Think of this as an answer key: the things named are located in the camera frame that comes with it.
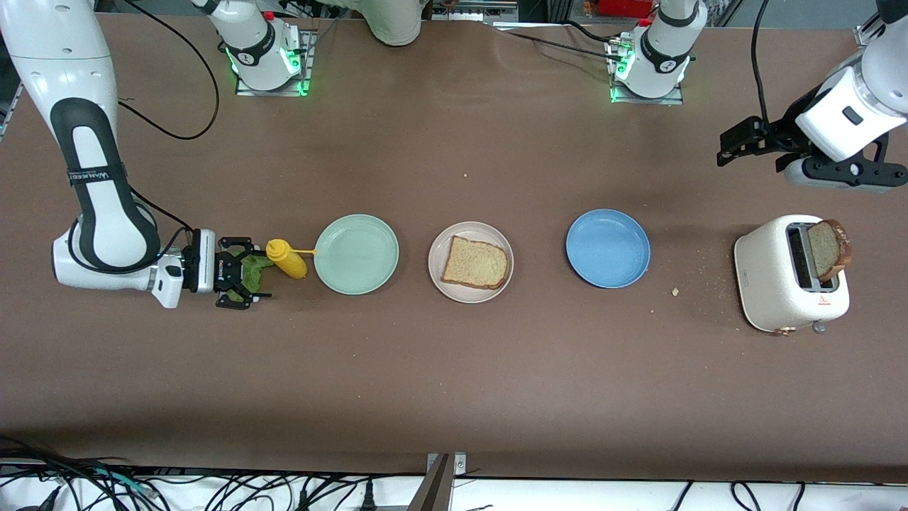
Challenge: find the green lettuce leaf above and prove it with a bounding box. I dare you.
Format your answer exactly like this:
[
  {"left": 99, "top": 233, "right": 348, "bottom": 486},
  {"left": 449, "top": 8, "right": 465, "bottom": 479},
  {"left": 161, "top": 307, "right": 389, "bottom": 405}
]
[{"left": 238, "top": 253, "right": 276, "bottom": 295}]

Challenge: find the yellow mustard squeeze bottle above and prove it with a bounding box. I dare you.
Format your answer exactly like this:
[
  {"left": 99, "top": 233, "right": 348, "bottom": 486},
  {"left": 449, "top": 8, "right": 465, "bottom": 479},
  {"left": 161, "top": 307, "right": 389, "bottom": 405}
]
[{"left": 265, "top": 239, "right": 316, "bottom": 280}]

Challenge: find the brown bread slice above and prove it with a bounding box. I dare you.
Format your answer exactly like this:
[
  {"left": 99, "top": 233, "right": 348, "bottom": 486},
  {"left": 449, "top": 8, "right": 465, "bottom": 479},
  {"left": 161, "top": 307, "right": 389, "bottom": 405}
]
[{"left": 441, "top": 236, "right": 509, "bottom": 290}]

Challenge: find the green plate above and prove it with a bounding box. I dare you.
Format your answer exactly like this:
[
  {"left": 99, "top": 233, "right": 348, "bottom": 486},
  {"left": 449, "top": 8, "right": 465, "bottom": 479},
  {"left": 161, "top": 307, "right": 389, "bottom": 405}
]
[{"left": 314, "top": 214, "right": 400, "bottom": 295}]

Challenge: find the blue plate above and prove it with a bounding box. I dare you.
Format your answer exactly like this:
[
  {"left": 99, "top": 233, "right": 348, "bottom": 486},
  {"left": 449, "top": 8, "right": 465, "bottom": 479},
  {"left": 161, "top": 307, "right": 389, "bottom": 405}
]
[{"left": 565, "top": 209, "right": 651, "bottom": 289}]

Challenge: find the beige plate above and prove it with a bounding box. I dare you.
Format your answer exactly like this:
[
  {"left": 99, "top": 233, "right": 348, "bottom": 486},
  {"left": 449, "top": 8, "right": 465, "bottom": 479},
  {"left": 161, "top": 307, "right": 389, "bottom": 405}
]
[{"left": 428, "top": 221, "right": 514, "bottom": 304}]

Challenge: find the bread slice dark crust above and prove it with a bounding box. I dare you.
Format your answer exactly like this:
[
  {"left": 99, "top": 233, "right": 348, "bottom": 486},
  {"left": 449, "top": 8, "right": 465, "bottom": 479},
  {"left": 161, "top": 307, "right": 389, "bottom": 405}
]
[{"left": 809, "top": 219, "right": 854, "bottom": 282}]

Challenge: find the white toaster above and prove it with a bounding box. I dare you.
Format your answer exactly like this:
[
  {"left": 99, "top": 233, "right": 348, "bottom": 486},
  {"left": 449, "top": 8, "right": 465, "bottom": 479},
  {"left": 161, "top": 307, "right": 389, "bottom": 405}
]
[{"left": 733, "top": 214, "right": 851, "bottom": 336}]

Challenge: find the red background box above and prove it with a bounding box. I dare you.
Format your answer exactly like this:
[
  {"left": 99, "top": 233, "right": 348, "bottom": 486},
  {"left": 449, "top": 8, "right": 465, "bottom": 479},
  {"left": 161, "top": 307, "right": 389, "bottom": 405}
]
[{"left": 598, "top": 0, "right": 657, "bottom": 18}]

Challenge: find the person in beige clothes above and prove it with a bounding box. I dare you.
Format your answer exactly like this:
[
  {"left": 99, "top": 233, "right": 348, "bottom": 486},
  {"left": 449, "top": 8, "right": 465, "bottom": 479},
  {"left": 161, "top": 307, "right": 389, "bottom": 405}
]
[{"left": 312, "top": 0, "right": 430, "bottom": 47}]

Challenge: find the dark aluminium bar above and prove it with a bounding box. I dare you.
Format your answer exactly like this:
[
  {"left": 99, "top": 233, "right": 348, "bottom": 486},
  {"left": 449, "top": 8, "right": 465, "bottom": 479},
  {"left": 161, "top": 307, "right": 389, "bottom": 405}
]
[{"left": 406, "top": 454, "right": 455, "bottom": 511}]

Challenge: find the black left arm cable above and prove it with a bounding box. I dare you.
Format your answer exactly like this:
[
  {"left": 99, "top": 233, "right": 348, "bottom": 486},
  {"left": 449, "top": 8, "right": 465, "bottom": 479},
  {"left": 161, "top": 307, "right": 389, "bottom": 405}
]
[{"left": 750, "top": 0, "right": 770, "bottom": 128}]

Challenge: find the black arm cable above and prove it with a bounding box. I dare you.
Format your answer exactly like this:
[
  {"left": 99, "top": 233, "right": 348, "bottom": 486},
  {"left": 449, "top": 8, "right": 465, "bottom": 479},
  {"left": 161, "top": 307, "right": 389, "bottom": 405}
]
[
  {"left": 750, "top": 0, "right": 770, "bottom": 128},
  {"left": 67, "top": 0, "right": 219, "bottom": 274}
]

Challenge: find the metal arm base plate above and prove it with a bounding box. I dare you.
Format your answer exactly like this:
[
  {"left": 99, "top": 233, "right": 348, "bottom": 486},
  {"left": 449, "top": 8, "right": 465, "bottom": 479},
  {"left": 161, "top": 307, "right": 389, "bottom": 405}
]
[
  {"left": 234, "top": 28, "right": 316, "bottom": 97},
  {"left": 607, "top": 35, "right": 685, "bottom": 106}
]

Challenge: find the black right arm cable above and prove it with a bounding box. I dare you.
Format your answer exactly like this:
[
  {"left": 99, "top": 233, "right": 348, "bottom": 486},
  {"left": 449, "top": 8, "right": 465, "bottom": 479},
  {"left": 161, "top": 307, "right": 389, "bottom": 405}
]
[{"left": 67, "top": 0, "right": 219, "bottom": 274}]

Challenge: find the black base power cable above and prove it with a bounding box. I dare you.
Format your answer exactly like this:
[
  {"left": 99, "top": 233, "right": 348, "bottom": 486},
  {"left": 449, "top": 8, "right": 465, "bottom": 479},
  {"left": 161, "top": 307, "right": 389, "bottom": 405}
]
[{"left": 497, "top": 20, "right": 625, "bottom": 61}]

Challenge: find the teal cable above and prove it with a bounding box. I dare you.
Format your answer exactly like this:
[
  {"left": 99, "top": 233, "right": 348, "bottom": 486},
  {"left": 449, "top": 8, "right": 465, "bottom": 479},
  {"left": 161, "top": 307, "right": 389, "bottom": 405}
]
[{"left": 89, "top": 468, "right": 158, "bottom": 498}]

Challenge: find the black floor cable tangle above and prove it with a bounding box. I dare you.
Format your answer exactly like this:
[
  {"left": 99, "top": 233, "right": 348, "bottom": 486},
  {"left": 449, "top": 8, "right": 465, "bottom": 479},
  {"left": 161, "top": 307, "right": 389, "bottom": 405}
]
[{"left": 0, "top": 434, "right": 167, "bottom": 511}]

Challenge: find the small metal bracket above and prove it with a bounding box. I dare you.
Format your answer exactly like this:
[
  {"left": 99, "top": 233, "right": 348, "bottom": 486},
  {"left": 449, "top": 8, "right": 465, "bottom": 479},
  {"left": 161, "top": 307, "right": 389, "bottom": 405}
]
[{"left": 426, "top": 452, "right": 467, "bottom": 478}]

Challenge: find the black looped floor cable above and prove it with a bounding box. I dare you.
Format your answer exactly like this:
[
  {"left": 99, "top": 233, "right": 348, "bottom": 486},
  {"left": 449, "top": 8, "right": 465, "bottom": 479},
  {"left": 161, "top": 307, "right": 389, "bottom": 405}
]
[{"left": 731, "top": 481, "right": 763, "bottom": 511}]

